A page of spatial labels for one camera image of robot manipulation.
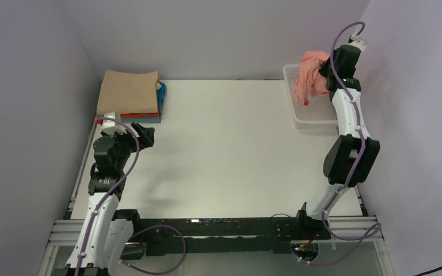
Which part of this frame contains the folded tan t shirt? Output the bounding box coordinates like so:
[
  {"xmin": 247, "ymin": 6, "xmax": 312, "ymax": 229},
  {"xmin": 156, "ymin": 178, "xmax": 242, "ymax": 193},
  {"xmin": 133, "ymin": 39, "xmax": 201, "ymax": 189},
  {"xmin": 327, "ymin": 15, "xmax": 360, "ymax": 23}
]
[{"xmin": 96, "ymin": 70, "xmax": 160, "ymax": 114}]

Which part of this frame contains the black cable corner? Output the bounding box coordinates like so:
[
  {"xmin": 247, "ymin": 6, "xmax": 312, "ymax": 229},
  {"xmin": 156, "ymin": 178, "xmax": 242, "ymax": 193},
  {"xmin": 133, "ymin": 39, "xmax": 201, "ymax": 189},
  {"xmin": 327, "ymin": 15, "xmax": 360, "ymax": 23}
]
[{"xmin": 414, "ymin": 255, "xmax": 442, "ymax": 276}]

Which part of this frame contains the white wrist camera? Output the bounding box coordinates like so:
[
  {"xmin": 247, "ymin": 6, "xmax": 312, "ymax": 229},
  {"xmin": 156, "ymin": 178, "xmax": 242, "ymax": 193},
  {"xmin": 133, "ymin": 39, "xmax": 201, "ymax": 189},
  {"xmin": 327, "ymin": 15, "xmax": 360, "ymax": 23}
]
[
  {"xmin": 349, "ymin": 35, "xmax": 367, "ymax": 53},
  {"xmin": 94, "ymin": 112, "xmax": 125, "ymax": 136}
]

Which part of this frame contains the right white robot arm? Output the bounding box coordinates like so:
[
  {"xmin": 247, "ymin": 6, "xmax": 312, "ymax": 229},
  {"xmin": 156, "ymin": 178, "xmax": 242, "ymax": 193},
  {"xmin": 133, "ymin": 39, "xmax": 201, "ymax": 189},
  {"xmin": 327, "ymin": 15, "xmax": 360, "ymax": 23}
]
[{"xmin": 294, "ymin": 43, "xmax": 380, "ymax": 239}]

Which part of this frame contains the pink t shirt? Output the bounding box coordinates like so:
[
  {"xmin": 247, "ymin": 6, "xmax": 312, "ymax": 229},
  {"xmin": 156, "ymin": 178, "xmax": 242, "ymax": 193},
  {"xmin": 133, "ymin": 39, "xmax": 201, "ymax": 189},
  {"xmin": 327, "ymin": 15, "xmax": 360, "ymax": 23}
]
[{"xmin": 292, "ymin": 51, "xmax": 329, "ymax": 106}]

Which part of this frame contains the white plastic basket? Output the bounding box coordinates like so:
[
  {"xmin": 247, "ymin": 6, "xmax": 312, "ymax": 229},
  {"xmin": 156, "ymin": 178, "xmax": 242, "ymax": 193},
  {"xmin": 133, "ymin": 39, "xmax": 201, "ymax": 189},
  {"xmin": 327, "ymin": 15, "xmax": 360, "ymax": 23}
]
[{"xmin": 283, "ymin": 64, "xmax": 338, "ymax": 129}]

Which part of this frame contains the folded blue t shirt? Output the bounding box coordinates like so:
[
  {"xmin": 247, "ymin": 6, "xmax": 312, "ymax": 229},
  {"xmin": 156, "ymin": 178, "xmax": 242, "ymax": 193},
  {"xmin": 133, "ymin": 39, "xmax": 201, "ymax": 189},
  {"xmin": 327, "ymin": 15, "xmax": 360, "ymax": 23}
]
[{"xmin": 121, "ymin": 82, "xmax": 167, "ymax": 124}]

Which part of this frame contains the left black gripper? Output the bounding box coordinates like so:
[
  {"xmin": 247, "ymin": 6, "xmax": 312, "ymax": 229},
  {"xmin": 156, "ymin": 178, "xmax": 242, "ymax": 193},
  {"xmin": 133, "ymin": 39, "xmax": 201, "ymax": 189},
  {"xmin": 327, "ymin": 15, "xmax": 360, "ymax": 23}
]
[{"xmin": 106, "ymin": 122, "xmax": 154, "ymax": 171}]

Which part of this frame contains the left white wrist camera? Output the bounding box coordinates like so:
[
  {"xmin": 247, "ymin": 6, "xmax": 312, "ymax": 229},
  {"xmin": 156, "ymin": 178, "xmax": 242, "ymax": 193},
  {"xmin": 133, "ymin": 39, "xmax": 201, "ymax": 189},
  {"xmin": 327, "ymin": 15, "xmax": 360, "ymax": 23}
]
[{"xmin": 94, "ymin": 112, "xmax": 125, "ymax": 136}]

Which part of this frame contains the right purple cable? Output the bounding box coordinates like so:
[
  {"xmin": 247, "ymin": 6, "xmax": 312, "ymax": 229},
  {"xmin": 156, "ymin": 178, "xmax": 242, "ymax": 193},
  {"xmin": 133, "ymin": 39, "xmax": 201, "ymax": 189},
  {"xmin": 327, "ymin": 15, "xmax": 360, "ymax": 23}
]
[{"xmin": 296, "ymin": 21, "xmax": 382, "ymax": 267}]

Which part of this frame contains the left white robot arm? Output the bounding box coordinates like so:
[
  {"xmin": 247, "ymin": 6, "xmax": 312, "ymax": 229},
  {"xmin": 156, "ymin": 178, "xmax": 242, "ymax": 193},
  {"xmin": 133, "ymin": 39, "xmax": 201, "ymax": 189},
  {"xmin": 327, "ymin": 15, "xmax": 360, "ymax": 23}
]
[{"xmin": 51, "ymin": 122, "xmax": 155, "ymax": 275}]

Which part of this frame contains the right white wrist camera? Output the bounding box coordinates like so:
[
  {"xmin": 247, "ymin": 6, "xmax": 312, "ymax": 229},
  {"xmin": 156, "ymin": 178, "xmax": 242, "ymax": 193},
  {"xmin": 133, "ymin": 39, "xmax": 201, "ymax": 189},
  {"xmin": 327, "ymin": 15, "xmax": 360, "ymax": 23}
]
[{"xmin": 349, "ymin": 35, "xmax": 367, "ymax": 53}]

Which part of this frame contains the folded orange t shirt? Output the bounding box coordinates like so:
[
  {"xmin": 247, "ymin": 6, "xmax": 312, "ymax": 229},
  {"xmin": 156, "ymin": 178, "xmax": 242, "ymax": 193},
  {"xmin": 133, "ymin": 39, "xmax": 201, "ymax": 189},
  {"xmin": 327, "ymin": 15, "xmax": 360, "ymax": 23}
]
[{"xmin": 120, "ymin": 112, "xmax": 161, "ymax": 118}]

